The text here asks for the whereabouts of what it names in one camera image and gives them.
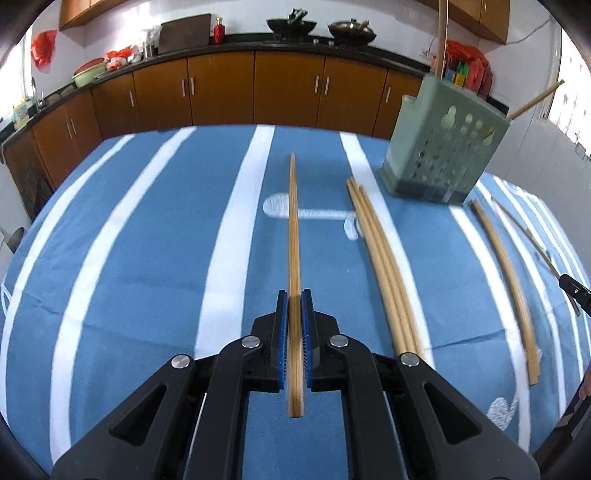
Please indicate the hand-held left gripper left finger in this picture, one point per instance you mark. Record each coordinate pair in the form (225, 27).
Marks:
(282, 341)

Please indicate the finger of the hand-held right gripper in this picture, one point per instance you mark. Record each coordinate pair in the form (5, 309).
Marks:
(576, 291)

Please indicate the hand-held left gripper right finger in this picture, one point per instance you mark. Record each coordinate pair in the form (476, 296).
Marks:
(306, 341)

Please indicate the dark wooden chopstick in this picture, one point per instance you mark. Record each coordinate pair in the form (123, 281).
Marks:
(521, 226)

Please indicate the green perforated utensil holder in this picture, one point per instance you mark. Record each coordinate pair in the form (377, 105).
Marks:
(415, 138)

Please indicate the blue white striped tablecloth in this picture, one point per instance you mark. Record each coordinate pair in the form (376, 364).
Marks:
(138, 277)

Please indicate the barred kitchen window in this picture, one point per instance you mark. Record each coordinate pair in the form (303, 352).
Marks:
(572, 101)

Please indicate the dark red bottle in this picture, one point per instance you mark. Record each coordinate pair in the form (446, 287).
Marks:
(486, 81)

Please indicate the large red bottle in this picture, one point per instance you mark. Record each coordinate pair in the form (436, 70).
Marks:
(474, 76)

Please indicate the yellow bottle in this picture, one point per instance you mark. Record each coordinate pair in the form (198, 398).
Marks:
(460, 76)

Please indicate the brown lower kitchen cabinets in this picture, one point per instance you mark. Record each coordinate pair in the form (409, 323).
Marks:
(221, 92)

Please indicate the brown kitchen cabinets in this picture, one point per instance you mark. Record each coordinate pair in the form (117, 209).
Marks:
(221, 92)
(87, 11)

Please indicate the red bag over bottles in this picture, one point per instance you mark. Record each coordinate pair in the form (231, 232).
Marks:
(466, 50)

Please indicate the black kitchen countertop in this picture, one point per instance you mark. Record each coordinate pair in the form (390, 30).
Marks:
(258, 46)

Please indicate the black gas stove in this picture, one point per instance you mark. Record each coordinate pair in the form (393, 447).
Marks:
(318, 41)

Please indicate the wok with lid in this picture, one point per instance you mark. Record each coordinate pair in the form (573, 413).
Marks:
(352, 30)

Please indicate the small red bottle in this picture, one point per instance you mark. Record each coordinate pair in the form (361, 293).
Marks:
(219, 32)

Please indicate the black wok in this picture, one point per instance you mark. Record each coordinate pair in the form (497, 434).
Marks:
(291, 24)

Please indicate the dark brown cutting board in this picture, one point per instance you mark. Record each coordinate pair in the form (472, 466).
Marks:
(184, 34)

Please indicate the metal cup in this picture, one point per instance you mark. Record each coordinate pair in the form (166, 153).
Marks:
(148, 46)

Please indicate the red bag beside basin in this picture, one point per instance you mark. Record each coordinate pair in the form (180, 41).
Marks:
(121, 54)

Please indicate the green basin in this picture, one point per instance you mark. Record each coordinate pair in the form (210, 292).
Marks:
(90, 74)

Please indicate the yellow green sponge pack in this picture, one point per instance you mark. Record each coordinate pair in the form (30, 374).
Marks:
(19, 115)

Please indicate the metal faucet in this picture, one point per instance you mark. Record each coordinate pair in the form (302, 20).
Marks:
(38, 94)

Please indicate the hanging red plastic bag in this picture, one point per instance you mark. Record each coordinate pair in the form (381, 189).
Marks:
(44, 48)

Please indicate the brown upper kitchen cabinets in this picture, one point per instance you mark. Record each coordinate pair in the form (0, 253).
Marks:
(87, 11)

